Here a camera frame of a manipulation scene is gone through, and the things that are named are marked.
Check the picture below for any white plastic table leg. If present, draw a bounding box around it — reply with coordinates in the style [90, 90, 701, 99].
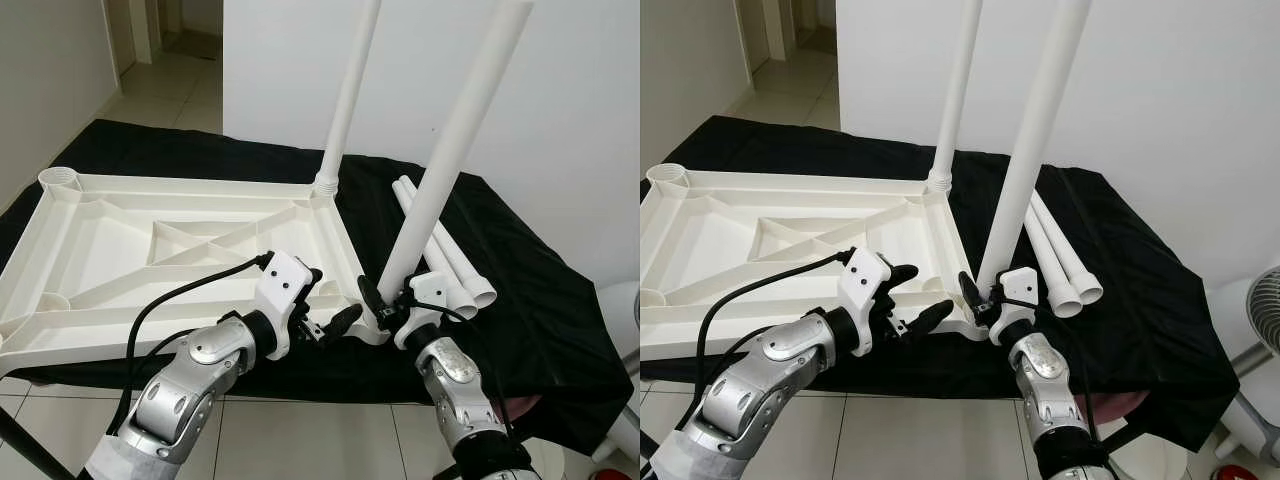
[375, 0, 535, 306]
[1030, 190, 1105, 306]
[313, 0, 384, 198]
[925, 0, 986, 194]
[392, 178, 479, 321]
[400, 175, 498, 309]
[1022, 215, 1084, 319]
[975, 0, 1094, 298]

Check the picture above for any white plastic table top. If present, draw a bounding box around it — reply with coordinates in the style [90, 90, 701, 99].
[0, 167, 391, 379]
[640, 163, 986, 363]

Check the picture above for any black tablecloth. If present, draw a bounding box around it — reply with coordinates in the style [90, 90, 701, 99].
[640, 115, 1241, 453]
[0, 120, 633, 456]

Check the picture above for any pink stool seat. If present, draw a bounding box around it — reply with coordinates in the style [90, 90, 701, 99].
[1090, 390, 1151, 416]
[500, 393, 546, 421]

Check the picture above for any black metal strut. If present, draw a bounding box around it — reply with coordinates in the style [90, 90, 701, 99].
[1100, 420, 1141, 451]

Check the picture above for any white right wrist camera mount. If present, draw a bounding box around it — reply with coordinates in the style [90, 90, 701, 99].
[393, 270, 461, 351]
[990, 267, 1049, 346]

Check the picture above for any white door frame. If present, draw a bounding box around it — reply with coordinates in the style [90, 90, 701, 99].
[105, 0, 166, 66]
[735, 0, 801, 56]

